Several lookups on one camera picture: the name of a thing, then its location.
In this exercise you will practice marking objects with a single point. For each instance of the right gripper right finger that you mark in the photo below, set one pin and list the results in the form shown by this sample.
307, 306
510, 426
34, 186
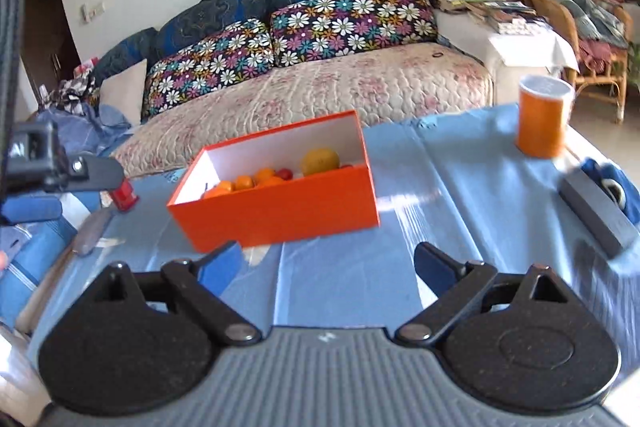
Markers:
459, 287

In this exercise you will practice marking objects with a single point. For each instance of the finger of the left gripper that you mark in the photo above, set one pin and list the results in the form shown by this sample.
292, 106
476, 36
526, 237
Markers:
90, 173
30, 209

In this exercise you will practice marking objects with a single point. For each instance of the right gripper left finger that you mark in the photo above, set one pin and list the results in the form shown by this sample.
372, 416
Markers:
196, 287

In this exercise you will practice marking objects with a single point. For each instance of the red soda can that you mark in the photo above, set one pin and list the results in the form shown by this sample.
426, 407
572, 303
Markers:
124, 196

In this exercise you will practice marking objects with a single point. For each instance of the white pillow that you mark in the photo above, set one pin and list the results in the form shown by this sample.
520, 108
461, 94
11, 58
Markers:
121, 96

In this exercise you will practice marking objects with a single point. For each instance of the light blue tablecloth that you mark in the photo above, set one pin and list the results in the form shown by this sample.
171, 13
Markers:
460, 183

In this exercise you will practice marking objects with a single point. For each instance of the orange cardboard box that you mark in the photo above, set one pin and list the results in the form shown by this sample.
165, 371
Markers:
333, 202

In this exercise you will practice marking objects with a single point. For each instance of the dark grey flat case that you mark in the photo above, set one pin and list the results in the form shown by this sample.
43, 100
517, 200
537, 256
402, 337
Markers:
601, 216

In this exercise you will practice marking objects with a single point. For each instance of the yellow lemon in box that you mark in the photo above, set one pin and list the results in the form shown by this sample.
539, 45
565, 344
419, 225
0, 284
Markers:
320, 160

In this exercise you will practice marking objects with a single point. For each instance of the blue cloth item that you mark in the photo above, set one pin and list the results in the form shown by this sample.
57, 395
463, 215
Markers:
614, 183

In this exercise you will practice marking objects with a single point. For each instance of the dark blue back cushion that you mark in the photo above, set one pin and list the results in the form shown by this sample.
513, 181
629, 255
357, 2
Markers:
201, 20

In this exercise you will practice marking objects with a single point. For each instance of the left floral cushion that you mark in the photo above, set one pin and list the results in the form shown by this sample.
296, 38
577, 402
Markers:
240, 52

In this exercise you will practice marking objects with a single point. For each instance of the floral cushion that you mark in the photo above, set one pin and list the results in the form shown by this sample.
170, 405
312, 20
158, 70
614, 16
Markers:
240, 52
315, 30

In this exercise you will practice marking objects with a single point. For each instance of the pink quilted sofa cover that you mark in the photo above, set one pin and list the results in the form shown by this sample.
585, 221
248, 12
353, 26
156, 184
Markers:
388, 85

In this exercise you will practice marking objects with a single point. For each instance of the right floral cushion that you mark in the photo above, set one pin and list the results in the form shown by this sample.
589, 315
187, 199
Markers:
315, 30

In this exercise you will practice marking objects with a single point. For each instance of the wicker chair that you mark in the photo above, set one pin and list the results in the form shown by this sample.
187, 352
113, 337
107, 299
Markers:
599, 32

